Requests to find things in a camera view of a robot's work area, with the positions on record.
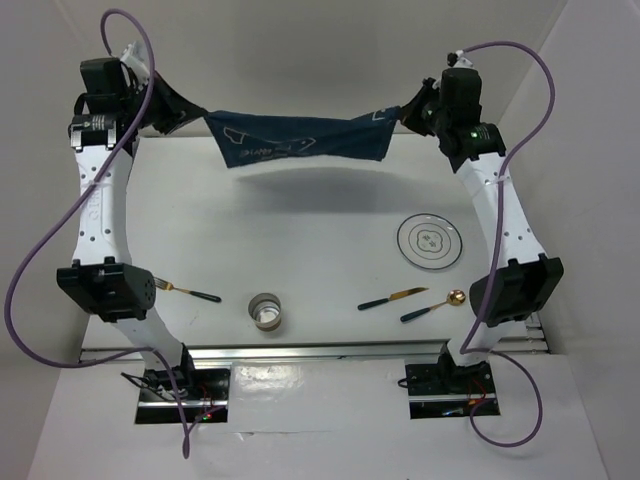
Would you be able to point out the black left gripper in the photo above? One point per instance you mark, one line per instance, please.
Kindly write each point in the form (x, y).
(177, 108)

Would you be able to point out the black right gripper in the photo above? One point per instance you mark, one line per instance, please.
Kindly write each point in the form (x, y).
(412, 108)

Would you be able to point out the dark blue fish placemat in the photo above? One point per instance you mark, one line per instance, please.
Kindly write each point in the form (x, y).
(246, 139)

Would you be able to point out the white round plate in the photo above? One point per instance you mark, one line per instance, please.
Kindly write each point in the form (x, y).
(429, 242)

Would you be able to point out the gold fork green handle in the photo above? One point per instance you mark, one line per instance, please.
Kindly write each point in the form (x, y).
(168, 286)

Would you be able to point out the gold spoon green handle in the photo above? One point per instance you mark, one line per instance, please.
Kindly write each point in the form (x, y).
(455, 297)

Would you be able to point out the gold knife green handle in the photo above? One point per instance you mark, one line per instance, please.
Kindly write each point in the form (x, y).
(392, 297)

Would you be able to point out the metal cup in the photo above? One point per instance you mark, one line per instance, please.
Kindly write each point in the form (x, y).
(265, 311)

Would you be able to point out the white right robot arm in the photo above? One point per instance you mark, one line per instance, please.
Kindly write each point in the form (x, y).
(521, 275)

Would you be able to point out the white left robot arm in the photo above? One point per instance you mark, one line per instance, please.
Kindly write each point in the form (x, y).
(102, 279)

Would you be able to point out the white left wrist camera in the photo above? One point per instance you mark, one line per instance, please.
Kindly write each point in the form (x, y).
(135, 56)

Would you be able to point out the aluminium frame rail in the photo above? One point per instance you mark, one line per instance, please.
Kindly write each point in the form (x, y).
(531, 341)

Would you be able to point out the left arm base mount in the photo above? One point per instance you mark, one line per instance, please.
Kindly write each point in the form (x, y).
(206, 400)

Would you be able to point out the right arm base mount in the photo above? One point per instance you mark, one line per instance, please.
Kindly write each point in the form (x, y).
(432, 393)

